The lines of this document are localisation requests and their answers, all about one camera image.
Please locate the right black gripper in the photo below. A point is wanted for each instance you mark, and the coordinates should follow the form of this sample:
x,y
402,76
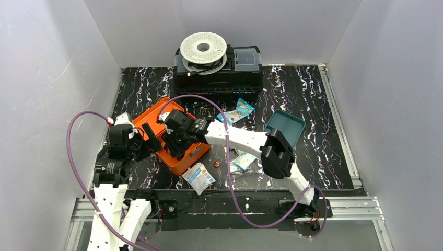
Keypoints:
x,y
178,139

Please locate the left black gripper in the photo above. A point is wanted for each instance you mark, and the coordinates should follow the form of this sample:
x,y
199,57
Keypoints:
x,y
143,139

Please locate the white filament spool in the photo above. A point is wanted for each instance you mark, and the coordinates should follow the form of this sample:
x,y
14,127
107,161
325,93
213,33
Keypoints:
x,y
203,53

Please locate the white blue medicine sachet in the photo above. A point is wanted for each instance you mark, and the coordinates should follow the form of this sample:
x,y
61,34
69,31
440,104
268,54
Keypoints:
x,y
198,177

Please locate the blue cotton swab packet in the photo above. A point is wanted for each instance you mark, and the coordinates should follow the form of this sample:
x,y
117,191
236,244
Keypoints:
x,y
242,110

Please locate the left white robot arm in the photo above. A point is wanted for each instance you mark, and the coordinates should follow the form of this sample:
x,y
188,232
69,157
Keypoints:
x,y
111,181

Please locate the teal divided tray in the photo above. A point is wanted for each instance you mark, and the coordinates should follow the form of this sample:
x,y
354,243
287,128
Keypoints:
x,y
290,126

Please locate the orange medicine box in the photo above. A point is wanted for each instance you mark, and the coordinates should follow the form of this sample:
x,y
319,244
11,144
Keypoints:
x,y
177,165

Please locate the black plastic toolbox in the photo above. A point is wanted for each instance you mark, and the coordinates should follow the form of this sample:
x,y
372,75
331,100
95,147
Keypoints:
x,y
238,74

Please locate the clear bag with teal packet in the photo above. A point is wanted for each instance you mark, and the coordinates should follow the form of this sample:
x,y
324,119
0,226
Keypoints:
x,y
244,164

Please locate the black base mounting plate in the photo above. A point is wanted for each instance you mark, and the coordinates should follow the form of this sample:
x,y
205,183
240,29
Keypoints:
x,y
215,209

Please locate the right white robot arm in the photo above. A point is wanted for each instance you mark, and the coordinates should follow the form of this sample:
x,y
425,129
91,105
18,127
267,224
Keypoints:
x,y
271,148

